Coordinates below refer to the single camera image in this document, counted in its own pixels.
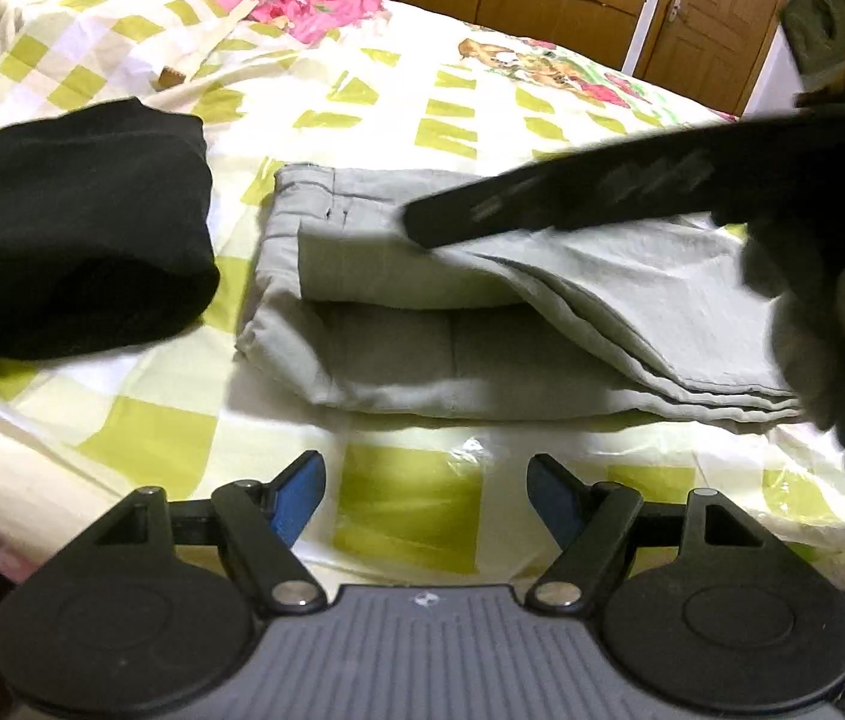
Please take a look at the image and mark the grey-green pants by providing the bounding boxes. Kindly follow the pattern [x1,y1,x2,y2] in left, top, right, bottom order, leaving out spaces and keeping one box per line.
[234,161,805,425]

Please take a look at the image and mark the checkered printed blanket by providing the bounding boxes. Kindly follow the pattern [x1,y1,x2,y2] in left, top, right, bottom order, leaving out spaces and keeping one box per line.
[0,0,845,586]

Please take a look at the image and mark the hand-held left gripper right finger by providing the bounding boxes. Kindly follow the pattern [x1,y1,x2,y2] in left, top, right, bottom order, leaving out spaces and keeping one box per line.
[525,454,768,612]

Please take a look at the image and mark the black folded cloth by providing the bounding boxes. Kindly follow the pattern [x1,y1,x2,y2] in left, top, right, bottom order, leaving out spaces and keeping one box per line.
[0,97,222,362]

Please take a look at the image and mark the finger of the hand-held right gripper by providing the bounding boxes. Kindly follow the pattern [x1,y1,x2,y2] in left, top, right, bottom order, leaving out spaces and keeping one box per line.
[401,116,742,250]

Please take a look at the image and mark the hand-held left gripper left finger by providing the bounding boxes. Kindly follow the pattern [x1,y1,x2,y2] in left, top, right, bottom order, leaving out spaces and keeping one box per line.
[85,451,327,612]

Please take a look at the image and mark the light wooden stick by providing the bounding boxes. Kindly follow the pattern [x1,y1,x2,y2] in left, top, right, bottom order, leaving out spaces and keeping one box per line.
[154,0,260,89]

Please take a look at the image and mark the brown wooden door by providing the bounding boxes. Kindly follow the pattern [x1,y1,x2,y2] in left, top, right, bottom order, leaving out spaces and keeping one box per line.
[642,0,799,115]

